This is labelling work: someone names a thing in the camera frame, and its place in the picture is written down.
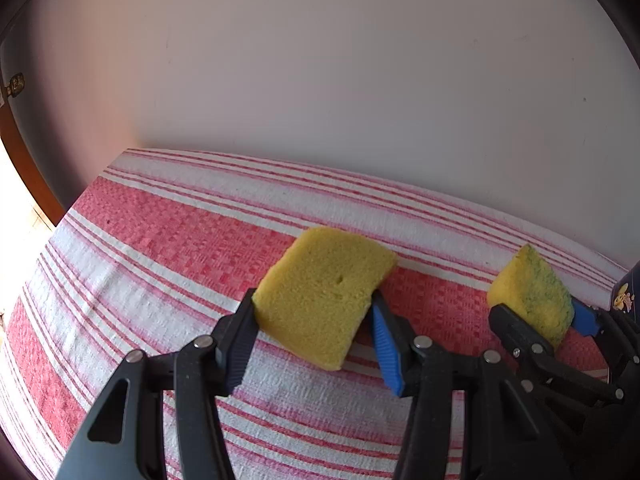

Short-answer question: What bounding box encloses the red white striped bedspread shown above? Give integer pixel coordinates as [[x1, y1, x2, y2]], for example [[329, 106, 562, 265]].
[[1, 148, 625, 479]]

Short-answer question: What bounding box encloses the brass door knob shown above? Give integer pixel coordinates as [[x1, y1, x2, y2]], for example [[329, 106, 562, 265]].
[[1, 73, 25, 105]]

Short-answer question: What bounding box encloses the yellow sponge speckled green top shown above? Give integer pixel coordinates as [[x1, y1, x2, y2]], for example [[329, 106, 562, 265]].
[[487, 244, 575, 349]]

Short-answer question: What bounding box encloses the plain yellow sponge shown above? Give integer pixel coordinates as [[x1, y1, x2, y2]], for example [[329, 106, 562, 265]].
[[253, 226, 397, 372]]

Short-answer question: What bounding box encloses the wooden door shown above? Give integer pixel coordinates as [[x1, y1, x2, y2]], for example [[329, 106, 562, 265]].
[[1, 40, 66, 226]]

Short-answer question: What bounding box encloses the blue round metal tin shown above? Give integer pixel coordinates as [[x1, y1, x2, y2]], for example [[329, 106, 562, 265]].
[[611, 262, 640, 322]]

